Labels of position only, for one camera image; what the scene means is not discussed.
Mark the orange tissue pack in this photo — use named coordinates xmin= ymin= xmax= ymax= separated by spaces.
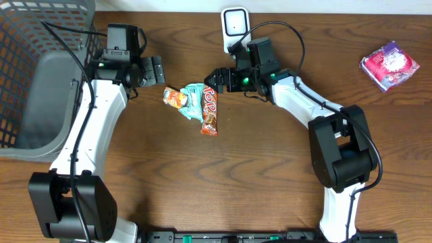
xmin=163 ymin=86 xmax=188 ymax=109

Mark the red purple snack package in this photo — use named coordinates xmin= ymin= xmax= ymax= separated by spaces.
xmin=359 ymin=40 xmax=420 ymax=92

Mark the teal snack packet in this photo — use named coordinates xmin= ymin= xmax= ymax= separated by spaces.
xmin=179 ymin=83 xmax=205 ymax=123

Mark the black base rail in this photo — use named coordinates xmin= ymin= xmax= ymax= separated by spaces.
xmin=141 ymin=230 xmax=399 ymax=243

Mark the dark grey plastic basket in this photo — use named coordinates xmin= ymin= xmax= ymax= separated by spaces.
xmin=1 ymin=0 xmax=103 ymax=162

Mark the dark red snack packet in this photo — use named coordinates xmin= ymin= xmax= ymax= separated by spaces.
xmin=200 ymin=85 xmax=218 ymax=136

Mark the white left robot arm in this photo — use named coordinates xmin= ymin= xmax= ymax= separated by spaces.
xmin=28 ymin=49 xmax=165 ymax=242

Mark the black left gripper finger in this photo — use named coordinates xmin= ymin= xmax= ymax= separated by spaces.
xmin=152 ymin=55 xmax=165 ymax=84
xmin=140 ymin=57 xmax=156 ymax=86

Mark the black left camera cable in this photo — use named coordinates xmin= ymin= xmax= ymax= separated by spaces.
xmin=40 ymin=20 xmax=109 ymax=243

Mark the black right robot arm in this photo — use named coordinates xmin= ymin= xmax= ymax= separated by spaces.
xmin=204 ymin=47 xmax=383 ymax=242

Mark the black camera cable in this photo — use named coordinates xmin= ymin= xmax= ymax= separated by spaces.
xmin=40 ymin=20 xmax=109 ymax=243
xmin=227 ymin=20 xmax=384 ymax=243

